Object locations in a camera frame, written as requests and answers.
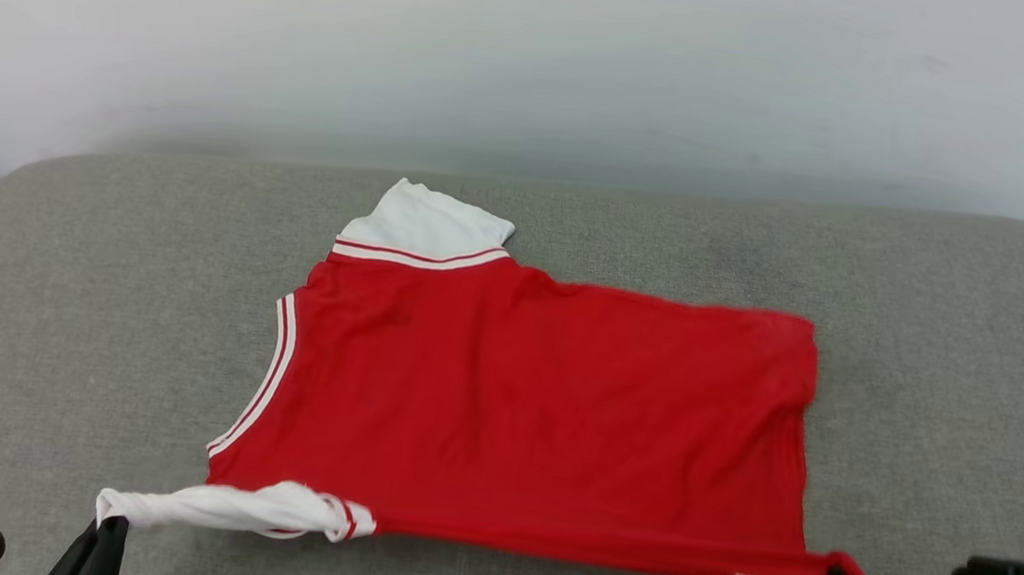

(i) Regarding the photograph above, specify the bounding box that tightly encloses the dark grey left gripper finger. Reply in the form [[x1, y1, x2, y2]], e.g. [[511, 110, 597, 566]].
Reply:
[[45, 511, 106, 575], [82, 513, 132, 575]]

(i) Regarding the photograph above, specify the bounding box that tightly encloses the grey fabric sofa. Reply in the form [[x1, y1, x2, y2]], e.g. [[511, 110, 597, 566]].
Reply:
[[0, 121, 1024, 575]]

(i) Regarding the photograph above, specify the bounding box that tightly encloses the red sleeveless jersey white trim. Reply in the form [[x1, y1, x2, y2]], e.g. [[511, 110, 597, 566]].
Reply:
[[92, 151, 914, 575]]

